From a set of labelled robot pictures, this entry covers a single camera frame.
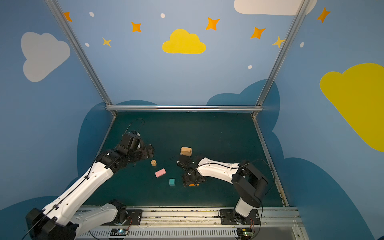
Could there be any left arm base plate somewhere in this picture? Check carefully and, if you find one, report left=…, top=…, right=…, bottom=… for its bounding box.
left=117, top=209, right=143, bottom=226

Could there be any natural wood block diagonal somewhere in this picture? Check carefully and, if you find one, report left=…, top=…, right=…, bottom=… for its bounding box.
left=180, top=147, right=192, bottom=157

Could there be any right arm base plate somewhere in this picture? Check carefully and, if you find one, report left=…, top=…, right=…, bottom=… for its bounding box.
left=218, top=209, right=261, bottom=225

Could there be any left controller board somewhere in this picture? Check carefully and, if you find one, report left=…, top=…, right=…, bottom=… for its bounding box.
left=110, top=229, right=129, bottom=237

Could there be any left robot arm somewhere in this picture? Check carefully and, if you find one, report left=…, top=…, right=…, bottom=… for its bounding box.
left=26, top=144, right=155, bottom=240

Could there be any aluminium front rail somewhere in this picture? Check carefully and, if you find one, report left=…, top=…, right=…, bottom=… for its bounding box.
left=76, top=206, right=309, bottom=240

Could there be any controller board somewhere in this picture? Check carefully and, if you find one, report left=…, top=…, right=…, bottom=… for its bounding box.
left=110, top=229, right=129, bottom=237
left=236, top=228, right=254, bottom=240

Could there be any aluminium frame post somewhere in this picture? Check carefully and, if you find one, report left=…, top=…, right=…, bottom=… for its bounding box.
left=252, top=0, right=311, bottom=120
left=45, top=0, right=113, bottom=107

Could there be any back aluminium frame bar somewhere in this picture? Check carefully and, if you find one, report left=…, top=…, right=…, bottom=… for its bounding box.
left=106, top=105, right=263, bottom=112

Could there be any right aluminium frame post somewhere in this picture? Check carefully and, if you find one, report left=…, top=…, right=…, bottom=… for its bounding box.
left=252, top=0, right=311, bottom=120

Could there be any right controller board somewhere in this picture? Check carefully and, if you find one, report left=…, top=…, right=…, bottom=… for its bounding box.
left=236, top=228, right=254, bottom=240

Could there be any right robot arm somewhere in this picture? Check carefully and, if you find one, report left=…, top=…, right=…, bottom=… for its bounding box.
left=177, top=155, right=269, bottom=225

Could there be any left aluminium frame post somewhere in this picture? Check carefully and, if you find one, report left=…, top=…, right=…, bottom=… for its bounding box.
left=45, top=0, right=113, bottom=107

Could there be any pink rectangular block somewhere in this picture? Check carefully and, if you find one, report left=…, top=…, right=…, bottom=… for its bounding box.
left=155, top=169, right=166, bottom=178

